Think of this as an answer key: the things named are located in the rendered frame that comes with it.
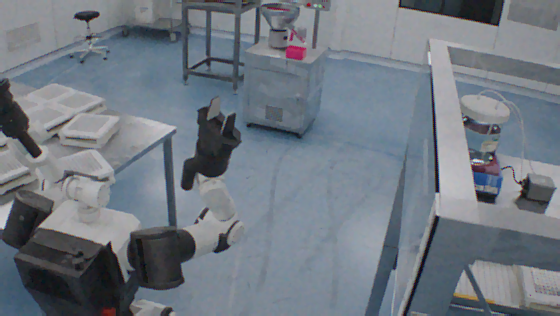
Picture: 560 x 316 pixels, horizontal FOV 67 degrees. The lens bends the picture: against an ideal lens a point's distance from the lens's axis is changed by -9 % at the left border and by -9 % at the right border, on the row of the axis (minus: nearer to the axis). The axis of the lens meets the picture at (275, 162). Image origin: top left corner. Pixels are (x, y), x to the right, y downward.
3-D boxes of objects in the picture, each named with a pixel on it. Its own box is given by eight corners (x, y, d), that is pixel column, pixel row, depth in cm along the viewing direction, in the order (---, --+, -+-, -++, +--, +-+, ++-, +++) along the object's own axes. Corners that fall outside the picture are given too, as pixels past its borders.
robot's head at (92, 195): (100, 220, 113) (94, 192, 108) (67, 212, 115) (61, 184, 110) (112, 206, 119) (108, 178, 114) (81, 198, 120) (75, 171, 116)
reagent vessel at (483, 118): (448, 160, 134) (464, 102, 124) (446, 138, 146) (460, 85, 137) (497, 170, 130) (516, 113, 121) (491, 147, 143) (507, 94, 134)
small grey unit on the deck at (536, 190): (516, 197, 135) (523, 180, 132) (513, 185, 141) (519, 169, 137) (552, 204, 132) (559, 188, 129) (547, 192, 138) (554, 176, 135)
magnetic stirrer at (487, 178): (434, 190, 135) (441, 165, 131) (433, 157, 153) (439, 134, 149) (498, 203, 131) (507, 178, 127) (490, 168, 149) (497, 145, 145)
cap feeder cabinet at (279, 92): (240, 127, 447) (243, 51, 409) (262, 106, 493) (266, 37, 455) (302, 141, 430) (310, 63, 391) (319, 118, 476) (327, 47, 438)
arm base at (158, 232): (195, 279, 119) (172, 291, 108) (155, 280, 123) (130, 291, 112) (187, 223, 119) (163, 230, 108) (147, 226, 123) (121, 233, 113)
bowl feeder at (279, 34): (253, 47, 421) (254, 7, 402) (267, 38, 450) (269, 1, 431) (303, 56, 407) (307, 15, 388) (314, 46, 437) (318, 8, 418)
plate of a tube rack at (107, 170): (46, 165, 200) (45, 161, 199) (95, 151, 214) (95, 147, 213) (61, 191, 184) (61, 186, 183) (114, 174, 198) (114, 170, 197)
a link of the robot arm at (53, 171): (59, 146, 139) (81, 174, 156) (30, 149, 139) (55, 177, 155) (55, 175, 134) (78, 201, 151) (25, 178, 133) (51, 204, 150)
